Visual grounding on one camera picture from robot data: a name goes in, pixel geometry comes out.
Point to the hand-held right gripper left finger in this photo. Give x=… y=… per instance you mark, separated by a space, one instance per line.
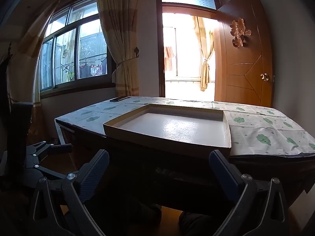
x=96 y=169

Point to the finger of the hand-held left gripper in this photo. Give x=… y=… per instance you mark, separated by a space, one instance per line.
x=61 y=148
x=54 y=173

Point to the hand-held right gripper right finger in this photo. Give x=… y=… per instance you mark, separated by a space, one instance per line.
x=223 y=170

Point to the shallow cardboard tray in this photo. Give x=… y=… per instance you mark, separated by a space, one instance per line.
x=172 y=127

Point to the dark wooden table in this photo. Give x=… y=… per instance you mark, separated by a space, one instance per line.
x=137 y=164

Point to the dark wooden furniture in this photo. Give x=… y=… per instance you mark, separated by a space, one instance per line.
x=14 y=127

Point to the white green-print tablecloth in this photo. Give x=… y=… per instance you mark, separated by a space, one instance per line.
x=258 y=127

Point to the black phone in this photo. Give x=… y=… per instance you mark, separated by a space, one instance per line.
x=119 y=98

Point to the hanging laundry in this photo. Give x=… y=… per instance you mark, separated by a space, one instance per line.
x=93 y=70

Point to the beige patterned curtain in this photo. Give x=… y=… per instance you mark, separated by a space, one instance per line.
x=120 y=29
x=24 y=66

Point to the round window ornament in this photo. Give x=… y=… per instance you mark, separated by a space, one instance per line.
x=65 y=53

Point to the sheer yellow curtain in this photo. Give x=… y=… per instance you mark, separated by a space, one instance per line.
x=205 y=73

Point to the brass door knob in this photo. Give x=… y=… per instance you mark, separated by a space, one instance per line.
x=265 y=76

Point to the orange wooden door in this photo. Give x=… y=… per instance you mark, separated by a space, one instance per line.
x=246 y=66

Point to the sliding glass window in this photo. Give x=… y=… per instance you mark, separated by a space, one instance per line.
x=91 y=41

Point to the orange striped towel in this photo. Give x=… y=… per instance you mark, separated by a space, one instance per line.
x=169 y=59

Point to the golden door decoration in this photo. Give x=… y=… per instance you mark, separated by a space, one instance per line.
x=240 y=33

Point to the dark wall hook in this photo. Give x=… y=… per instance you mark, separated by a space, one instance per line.
x=136 y=51

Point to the dark brown door frame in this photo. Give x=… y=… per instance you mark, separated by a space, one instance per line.
x=159 y=54

